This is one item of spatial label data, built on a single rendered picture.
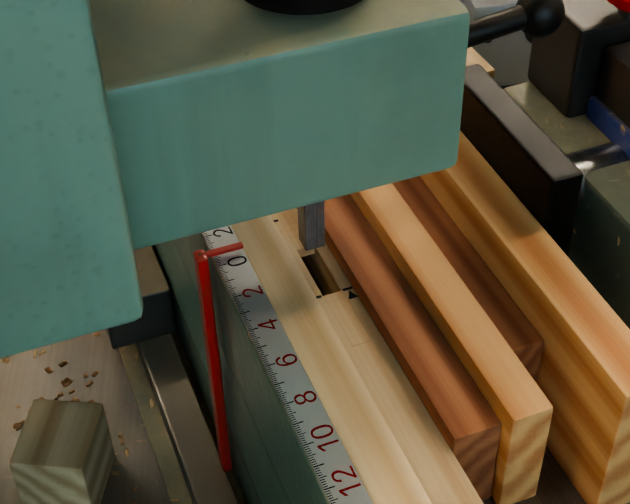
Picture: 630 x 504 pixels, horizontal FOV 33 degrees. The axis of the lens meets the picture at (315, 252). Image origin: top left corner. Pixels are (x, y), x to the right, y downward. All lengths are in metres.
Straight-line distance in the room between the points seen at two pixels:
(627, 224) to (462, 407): 0.12
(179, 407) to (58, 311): 0.24
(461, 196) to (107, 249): 0.18
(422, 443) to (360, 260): 0.10
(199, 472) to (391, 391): 0.16
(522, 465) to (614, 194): 0.13
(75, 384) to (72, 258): 0.29
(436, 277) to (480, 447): 0.08
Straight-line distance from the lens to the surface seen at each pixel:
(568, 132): 0.52
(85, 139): 0.31
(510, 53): 1.04
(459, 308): 0.43
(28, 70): 0.30
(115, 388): 0.61
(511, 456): 0.41
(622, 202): 0.48
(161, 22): 0.38
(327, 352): 0.41
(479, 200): 0.45
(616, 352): 0.40
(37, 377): 0.63
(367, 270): 0.45
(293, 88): 0.37
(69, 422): 0.54
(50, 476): 0.54
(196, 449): 0.56
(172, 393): 0.58
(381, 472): 0.38
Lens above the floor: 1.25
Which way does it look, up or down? 42 degrees down
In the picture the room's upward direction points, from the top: 1 degrees counter-clockwise
